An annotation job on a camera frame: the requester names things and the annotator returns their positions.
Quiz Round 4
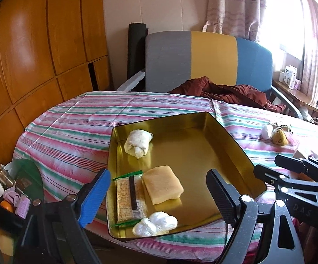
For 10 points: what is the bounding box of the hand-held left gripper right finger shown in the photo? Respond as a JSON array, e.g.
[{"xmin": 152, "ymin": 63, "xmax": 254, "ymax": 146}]
[{"xmin": 206, "ymin": 169, "xmax": 305, "ymax": 264}]

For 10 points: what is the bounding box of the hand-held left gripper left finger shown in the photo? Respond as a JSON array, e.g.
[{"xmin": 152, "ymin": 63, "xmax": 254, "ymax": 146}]
[{"xmin": 13, "ymin": 168, "xmax": 111, "ymax": 264}]

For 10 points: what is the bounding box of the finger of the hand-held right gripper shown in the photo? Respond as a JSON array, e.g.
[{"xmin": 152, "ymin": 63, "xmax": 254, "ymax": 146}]
[
  {"xmin": 254, "ymin": 163, "xmax": 318, "ymax": 224},
  {"xmin": 275, "ymin": 155, "xmax": 318, "ymax": 182}
]

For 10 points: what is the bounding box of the cracker packet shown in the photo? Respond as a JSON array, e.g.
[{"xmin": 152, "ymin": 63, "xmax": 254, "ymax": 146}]
[{"xmin": 113, "ymin": 170, "xmax": 148, "ymax": 227}]

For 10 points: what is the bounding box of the golden metal tray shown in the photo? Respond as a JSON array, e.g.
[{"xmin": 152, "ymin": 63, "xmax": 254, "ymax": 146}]
[{"xmin": 106, "ymin": 112, "xmax": 267, "ymax": 243}]

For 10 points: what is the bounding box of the yellow sponge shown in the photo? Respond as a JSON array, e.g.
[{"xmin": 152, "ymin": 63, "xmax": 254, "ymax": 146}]
[{"xmin": 142, "ymin": 165, "xmax": 184, "ymax": 205}]

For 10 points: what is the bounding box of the white plastic bag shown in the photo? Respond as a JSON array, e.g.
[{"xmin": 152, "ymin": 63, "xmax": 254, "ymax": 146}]
[{"xmin": 132, "ymin": 211, "xmax": 178, "ymax": 237}]

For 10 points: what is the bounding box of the brown plush bear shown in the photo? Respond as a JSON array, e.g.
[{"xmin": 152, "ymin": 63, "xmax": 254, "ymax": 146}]
[{"xmin": 271, "ymin": 128, "xmax": 289, "ymax": 146}]

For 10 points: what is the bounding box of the white pompom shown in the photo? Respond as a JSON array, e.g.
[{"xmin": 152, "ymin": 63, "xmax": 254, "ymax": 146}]
[{"xmin": 261, "ymin": 124, "xmax": 275, "ymax": 139}]

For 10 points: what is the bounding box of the striped bed sheet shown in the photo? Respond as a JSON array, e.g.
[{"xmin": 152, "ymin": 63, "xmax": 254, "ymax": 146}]
[{"xmin": 13, "ymin": 91, "xmax": 318, "ymax": 262}]

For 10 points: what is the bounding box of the round green glass table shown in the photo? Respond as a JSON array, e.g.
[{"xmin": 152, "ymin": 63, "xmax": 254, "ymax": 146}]
[{"xmin": 4, "ymin": 159, "xmax": 45, "ymax": 205}]

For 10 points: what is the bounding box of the white rolled cloth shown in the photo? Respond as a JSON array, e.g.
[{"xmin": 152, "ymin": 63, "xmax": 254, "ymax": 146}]
[{"xmin": 124, "ymin": 129, "xmax": 153, "ymax": 159}]

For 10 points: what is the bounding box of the wooden desk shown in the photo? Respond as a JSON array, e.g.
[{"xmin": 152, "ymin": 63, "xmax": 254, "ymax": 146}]
[{"xmin": 272, "ymin": 78, "xmax": 318, "ymax": 116}]

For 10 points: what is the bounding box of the pink packet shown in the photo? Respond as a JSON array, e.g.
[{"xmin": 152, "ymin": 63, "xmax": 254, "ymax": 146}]
[{"xmin": 15, "ymin": 195, "xmax": 32, "ymax": 216}]

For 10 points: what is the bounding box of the pink cloth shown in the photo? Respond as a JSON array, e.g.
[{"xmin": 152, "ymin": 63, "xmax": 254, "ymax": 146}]
[{"xmin": 3, "ymin": 192, "xmax": 21, "ymax": 207}]

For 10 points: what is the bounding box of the white cardboard box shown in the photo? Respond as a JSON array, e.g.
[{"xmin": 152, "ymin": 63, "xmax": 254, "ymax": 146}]
[{"xmin": 284, "ymin": 65, "xmax": 298, "ymax": 90}]

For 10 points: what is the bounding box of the orange fruit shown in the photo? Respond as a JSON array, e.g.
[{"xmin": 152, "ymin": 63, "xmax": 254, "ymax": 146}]
[{"xmin": 1, "ymin": 201, "xmax": 14, "ymax": 214}]

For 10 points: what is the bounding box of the maroon jacket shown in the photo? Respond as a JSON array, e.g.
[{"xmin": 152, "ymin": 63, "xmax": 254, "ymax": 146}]
[{"xmin": 168, "ymin": 76, "xmax": 286, "ymax": 113}]

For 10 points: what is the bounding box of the glass bottle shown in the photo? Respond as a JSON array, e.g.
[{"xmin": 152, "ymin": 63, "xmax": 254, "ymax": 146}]
[{"xmin": 0, "ymin": 162, "xmax": 17, "ymax": 188}]

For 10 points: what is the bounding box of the grey yellow blue armchair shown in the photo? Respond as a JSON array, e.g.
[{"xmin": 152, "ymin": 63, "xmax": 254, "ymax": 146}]
[{"xmin": 117, "ymin": 31, "xmax": 305, "ymax": 120}]

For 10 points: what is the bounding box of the black rolled mat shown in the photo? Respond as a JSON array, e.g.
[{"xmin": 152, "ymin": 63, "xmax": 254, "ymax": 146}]
[{"xmin": 127, "ymin": 23, "xmax": 148, "ymax": 81}]

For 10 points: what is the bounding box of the wooden wardrobe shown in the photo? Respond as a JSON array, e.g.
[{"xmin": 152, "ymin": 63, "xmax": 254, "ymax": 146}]
[{"xmin": 0, "ymin": 0, "xmax": 112, "ymax": 171}]

